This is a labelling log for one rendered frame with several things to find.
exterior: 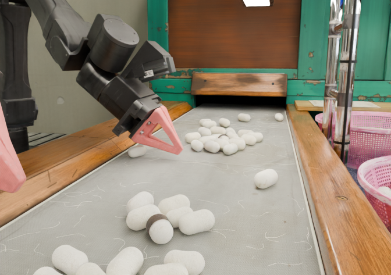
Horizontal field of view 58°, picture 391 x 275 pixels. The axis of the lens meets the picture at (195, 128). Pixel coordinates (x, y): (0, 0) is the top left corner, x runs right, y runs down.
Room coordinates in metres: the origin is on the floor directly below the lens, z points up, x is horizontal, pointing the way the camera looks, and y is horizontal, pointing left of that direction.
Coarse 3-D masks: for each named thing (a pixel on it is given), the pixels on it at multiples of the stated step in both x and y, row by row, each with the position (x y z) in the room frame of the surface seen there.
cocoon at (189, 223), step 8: (184, 216) 0.31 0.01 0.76; (192, 216) 0.31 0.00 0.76; (200, 216) 0.31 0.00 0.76; (208, 216) 0.31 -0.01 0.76; (184, 224) 0.30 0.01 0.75; (192, 224) 0.30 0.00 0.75; (200, 224) 0.30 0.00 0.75; (208, 224) 0.31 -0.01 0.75; (184, 232) 0.30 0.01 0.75; (192, 232) 0.30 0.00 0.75
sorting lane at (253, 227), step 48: (288, 144) 0.67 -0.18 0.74; (96, 192) 0.42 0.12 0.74; (192, 192) 0.42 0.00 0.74; (240, 192) 0.42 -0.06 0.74; (288, 192) 0.42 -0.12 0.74; (0, 240) 0.30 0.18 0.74; (48, 240) 0.30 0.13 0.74; (96, 240) 0.30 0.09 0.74; (144, 240) 0.30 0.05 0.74; (192, 240) 0.30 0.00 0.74; (240, 240) 0.30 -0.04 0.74; (288, 240) 0.30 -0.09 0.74
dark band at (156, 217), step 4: (152, 216) 0.30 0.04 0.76; (156, 216) 0.30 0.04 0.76; (160, 216) 0.30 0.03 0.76; (164, 216) 0.30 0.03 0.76; (148, 220) 0.30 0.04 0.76; (152, 220) 0.30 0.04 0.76; (156, 220) 0.29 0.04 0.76; (168, 220) 0.30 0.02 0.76; (148, 224) 0.30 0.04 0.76; (148, 228) 0.29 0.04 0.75; (148, 232) 0.29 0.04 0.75
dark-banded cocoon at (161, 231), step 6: (150, 216) 0.31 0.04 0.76; (156, 222) 0.29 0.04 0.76; (162, 222) 0.29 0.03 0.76; (168, 222) 0.29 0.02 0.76; (150, 228) 0.29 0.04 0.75; (156, 228) 0.29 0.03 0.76; (162, 228) 0.29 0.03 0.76; (168, 228) 0.29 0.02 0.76; (150, 234) 0.29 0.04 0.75; (156, 234) 0.28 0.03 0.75; (162, 234) 0.28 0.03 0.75; (168, 234) 0.29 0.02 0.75; (156, 240) 0.28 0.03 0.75; (162, 240) 0.28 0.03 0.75; (168, 240) 0.29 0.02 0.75
